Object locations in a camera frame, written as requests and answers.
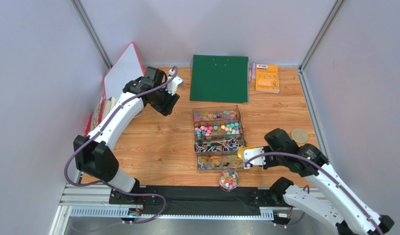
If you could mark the clear round jar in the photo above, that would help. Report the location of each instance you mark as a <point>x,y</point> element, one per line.
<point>229,180</point>

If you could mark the stack of books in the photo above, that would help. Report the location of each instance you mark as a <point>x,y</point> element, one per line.
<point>99,113</point>

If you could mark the yellow plastic scoop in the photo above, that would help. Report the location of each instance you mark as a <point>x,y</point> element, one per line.
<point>240,152</point>

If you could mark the red framed whiteboard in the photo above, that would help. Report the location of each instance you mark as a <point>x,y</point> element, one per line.
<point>126,68</point>

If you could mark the clear box of gummy candies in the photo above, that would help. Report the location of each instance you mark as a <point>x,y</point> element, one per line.
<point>216,113</point>

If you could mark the clear box of lollipops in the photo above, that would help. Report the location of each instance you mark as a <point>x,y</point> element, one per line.
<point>232,142</point>

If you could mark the round wooden jar lid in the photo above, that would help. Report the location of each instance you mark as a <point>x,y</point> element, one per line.
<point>299,135</point>

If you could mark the aluminium rail frame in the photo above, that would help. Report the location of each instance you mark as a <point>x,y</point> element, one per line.
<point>87,211</point>

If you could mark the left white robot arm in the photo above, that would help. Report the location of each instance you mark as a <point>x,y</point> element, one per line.
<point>93,153</point>

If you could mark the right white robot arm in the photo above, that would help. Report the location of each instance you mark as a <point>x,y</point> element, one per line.
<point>346,214</point>

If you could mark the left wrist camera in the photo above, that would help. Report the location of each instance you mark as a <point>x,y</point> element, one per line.
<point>174,84</point>

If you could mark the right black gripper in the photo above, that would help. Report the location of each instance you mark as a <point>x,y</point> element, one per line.
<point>266,159</point>

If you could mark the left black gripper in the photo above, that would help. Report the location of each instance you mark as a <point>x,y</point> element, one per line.
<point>167,108</point>

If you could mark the pink marker pen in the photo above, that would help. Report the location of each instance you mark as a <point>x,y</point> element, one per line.
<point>252,72</point>

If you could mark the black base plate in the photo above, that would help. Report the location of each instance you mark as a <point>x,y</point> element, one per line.
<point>185,200</point>

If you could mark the green cutting mat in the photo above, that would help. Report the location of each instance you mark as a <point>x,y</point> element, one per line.
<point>220,79</point>

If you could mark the clear box of star candies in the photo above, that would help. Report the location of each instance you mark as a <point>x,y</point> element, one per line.
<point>218,128</point>

